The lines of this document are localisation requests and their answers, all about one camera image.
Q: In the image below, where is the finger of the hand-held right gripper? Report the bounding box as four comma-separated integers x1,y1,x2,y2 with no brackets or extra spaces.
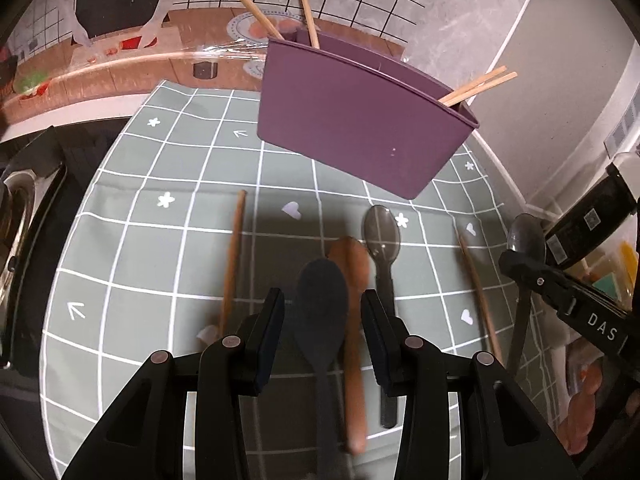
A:
497,247,577,314

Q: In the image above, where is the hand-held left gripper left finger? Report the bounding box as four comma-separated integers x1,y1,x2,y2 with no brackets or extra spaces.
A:
60,287,286,480

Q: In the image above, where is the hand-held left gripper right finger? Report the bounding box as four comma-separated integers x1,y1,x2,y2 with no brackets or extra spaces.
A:
361,289,581,480

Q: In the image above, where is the grey translucent spoon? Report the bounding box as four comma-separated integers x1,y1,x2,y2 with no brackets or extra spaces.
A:
505,212,547,376
361,205,402,430

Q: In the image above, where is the blue plastic spoon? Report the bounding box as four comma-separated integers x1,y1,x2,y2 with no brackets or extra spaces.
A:
295,257,351,476

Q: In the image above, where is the brown wooden spoon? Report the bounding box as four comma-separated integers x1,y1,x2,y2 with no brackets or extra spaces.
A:
327,236,372,456

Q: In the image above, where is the purple utensil holder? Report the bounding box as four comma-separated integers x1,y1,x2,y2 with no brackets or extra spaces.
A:
256,29,481,200

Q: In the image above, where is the person's right hand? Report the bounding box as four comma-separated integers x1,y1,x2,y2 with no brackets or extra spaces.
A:
557,330,626,456

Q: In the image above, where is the dark soy sauce bottle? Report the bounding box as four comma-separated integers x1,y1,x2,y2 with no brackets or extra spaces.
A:
542,152,640,268

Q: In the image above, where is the green checkered tablecloth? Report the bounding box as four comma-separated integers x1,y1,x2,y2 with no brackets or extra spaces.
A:
37,80,566,480

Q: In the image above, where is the white vent grille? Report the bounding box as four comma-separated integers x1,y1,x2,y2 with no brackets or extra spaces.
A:
602,95,640,156

